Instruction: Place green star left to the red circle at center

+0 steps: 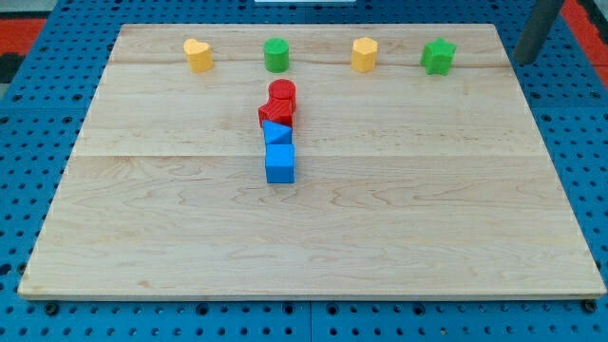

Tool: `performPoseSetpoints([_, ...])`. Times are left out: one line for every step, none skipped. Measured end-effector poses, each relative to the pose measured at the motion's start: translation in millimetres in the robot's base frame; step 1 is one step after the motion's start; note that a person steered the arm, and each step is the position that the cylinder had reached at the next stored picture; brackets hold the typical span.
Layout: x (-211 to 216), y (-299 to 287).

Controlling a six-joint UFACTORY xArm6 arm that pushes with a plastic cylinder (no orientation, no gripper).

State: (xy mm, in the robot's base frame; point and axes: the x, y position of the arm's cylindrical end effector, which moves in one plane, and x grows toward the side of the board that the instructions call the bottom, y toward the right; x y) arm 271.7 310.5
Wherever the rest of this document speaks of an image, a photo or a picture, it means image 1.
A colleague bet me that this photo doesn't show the green star block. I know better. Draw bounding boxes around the green star block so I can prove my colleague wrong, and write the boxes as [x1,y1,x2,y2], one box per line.
[421,37,457,76]

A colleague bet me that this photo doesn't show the yellow hexagon block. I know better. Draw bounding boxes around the yellow hexagon block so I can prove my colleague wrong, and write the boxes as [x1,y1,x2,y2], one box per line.
[351,37,378,73]

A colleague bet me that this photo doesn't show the red cylinder block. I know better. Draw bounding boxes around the red cylinder block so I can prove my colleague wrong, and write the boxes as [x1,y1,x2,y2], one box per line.
[268,79,296,112]

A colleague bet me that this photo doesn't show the yellow heart block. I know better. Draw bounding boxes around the yellow heart block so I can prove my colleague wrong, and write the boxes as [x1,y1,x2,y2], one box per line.
[183,38,214,72]

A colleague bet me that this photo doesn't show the green cylinder block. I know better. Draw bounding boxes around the green cylinder block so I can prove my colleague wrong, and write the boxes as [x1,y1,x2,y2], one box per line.
[263,37,290,73]

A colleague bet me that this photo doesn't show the blue cube block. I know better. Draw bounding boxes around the blue cube block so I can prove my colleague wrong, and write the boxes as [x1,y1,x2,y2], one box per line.
[265,144,295,183]

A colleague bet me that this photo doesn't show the blue triangle block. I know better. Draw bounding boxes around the blue triangle block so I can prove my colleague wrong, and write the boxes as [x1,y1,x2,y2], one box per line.
[262,120,293,145]

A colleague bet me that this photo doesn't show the light wooden board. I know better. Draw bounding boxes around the light wooden board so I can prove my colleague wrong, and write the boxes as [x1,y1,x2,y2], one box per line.
[18,24,606,301]

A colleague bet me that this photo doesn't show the red ridged block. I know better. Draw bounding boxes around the red ridged block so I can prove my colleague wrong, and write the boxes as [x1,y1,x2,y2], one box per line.
[258,98,294,127]

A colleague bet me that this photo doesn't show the grey cylindrical robot stick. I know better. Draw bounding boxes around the grey cylindrical robot stick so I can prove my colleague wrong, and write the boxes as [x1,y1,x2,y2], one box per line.
[513,0,565,65]

